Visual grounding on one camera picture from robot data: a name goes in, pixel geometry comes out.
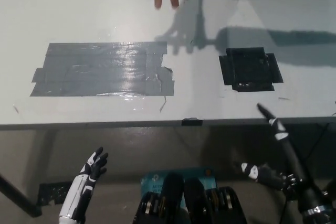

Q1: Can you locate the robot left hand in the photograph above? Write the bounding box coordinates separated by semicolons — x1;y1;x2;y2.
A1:
58;147;109;221

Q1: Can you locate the black floor tape patch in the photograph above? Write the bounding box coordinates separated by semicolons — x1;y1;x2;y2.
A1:
36;181;72;207

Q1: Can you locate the black tape square patch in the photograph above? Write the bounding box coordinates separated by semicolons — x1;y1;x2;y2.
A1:
218;47;285;92

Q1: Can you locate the black table leg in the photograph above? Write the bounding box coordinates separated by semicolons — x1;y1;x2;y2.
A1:
0;173;43;217

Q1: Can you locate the grey duct tape patch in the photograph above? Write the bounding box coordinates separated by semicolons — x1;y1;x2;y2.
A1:
29;41;175;98

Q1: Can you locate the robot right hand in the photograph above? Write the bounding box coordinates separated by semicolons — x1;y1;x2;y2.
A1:
240;103;331;214

